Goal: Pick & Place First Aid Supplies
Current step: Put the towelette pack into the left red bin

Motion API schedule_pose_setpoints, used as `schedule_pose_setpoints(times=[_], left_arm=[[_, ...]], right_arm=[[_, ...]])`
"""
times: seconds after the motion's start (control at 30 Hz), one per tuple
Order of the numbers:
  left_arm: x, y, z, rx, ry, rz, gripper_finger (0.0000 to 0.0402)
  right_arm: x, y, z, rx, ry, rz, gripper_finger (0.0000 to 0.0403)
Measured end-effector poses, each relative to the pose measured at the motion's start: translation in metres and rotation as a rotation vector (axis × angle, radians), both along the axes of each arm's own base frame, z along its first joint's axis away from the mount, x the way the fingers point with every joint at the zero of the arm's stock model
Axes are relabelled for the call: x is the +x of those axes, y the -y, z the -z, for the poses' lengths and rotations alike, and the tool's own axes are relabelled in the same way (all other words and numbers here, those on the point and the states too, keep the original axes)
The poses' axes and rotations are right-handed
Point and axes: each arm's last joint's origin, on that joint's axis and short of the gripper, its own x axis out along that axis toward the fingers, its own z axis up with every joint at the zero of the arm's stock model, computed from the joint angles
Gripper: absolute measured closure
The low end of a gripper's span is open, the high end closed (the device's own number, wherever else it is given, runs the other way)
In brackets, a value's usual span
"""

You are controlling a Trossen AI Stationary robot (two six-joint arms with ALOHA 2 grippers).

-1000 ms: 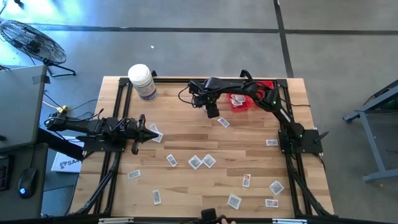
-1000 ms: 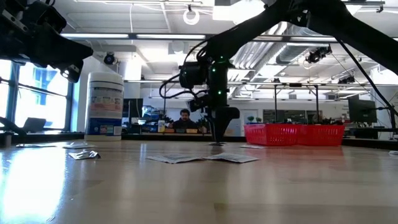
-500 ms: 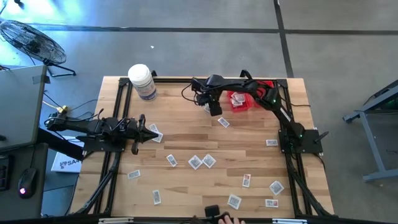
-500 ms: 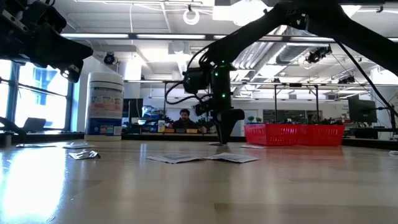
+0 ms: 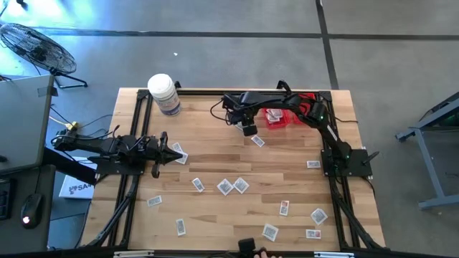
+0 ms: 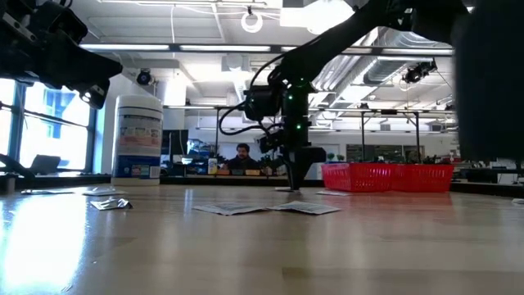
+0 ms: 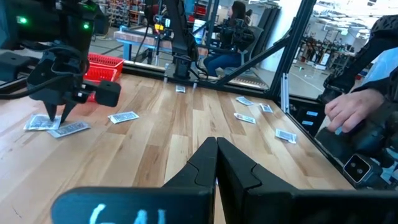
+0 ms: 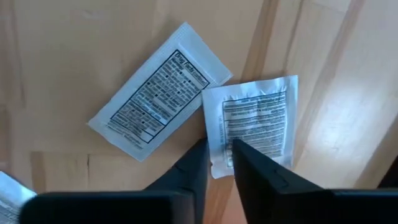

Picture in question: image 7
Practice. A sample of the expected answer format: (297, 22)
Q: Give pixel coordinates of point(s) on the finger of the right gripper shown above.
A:
(51, 110)
(66, 110)

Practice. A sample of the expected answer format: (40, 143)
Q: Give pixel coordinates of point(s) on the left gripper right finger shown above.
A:
(233, 171)

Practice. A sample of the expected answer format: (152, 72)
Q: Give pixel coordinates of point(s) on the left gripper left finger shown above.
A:
(202, 168)

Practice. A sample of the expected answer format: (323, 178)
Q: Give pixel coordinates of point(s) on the white square printed packet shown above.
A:
(244, 100)
(285, 135)

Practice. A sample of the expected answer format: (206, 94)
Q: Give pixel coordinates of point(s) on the white packet red print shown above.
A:
(266, 108)

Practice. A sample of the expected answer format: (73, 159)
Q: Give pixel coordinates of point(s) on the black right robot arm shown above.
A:
(74, 18)

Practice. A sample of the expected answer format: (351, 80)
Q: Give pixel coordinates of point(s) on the red plastic basket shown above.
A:
(107, 59)
(102, 74)

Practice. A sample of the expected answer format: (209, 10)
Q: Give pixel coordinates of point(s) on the blue-legged wooden workbench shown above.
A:
(136, 37)

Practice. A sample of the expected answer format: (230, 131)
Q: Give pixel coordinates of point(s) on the person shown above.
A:
(385, 71)
(224, 62)

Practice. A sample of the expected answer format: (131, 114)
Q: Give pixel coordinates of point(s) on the grey square device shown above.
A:
(357, 168)

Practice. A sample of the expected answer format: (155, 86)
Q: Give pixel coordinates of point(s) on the person's hand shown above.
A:
(351, 109)

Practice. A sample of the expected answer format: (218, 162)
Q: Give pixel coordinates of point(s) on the grey office chair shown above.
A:
(255, 39)

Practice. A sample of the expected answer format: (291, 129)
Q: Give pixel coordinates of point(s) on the silver aluminium bracket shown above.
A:
(284, 93)

